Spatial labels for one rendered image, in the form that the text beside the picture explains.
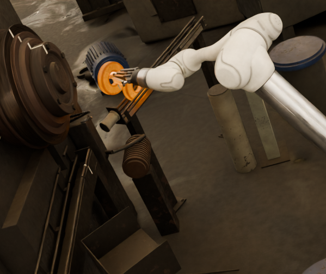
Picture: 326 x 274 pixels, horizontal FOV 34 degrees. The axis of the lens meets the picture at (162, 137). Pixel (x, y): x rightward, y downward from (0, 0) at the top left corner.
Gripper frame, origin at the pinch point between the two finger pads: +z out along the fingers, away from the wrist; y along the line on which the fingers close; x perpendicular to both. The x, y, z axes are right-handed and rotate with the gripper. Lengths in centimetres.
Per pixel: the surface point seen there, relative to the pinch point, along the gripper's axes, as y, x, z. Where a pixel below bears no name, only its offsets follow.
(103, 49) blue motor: 111, -59, 138
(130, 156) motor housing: -20.2, -31.0, -14.2
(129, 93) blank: 4.1, -13.4, -2.4
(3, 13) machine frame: -26, 47, 16
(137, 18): 171, -64, 150
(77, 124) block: -31.3, -4.6, -4.2
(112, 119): -12.2, -16.5, -3.3
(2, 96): -66, 37, -25
